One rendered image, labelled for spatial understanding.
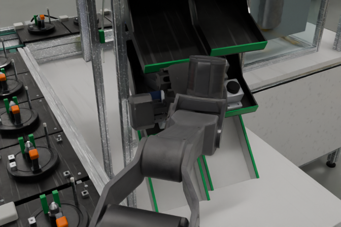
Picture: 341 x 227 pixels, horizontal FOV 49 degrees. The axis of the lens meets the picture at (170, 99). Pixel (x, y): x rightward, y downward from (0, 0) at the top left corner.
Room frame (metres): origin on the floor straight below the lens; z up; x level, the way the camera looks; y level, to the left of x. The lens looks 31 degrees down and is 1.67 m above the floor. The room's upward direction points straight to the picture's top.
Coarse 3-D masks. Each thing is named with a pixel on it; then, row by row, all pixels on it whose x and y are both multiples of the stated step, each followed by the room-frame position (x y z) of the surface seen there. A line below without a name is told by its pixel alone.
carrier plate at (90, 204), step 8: (80, 184) 0.73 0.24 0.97; (88, 184) 0.73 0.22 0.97; (64, 192) 0.70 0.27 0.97; (72, 192) 0.70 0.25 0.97; (80, 192) 0.70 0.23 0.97; (88, 192) 0.70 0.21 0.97; (96, 192) 0.70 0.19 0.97; (32, 200) 0.68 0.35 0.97; (40, 200) 0.68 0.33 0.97; (48, 200) 0.68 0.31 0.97; (72, 200) 0.68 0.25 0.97; (80, 200) 0.68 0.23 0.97; (88, 200) 0.68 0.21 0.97; (96, 200) 0.68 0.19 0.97; (16, 208) 0.65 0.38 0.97; (24, 208) 0.65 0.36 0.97; (32, 208) 0.65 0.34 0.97; (88, 208) 0.65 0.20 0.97; (24, 216) 0.62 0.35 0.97; (8, 224) 0.60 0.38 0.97; (16, 224) 0.60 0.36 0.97; (24, 224) 0.60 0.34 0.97
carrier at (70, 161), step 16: (32, 144) 0.81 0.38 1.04; (48, 144) 0.86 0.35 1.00; (64, 144) 0.90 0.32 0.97; (0, 160) 0.83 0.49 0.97; (16, 160) 0.81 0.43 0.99; (48, 160) 0.81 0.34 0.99; (64, 160) 0.83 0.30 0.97; (0, 176) 0.76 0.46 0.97; (16, 176) 0.75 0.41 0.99; (32, 176) 0.74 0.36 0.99; (48, 176) 0.76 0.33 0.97; (80, 176) 0.76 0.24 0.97; (0, 192) 0.70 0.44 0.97; (16, 192) 0.70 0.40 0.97; (32, 192) 0.70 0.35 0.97; (48, 192) 0.71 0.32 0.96
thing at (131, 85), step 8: (128, 40) 0.87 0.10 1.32; (128, 48) 0.87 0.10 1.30; (128, 56) 0.76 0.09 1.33; (136, 56) 0.84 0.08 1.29; (128, 64) 0.75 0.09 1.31; (136, 64) 0.82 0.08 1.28; (128, 72) 0.75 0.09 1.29; (136, 72) 0.80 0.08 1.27; (136, 80) 0.78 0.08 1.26; (136, 88) 0.75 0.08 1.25; (144, 88) 0.76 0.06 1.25; (152, 128) 0.66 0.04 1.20
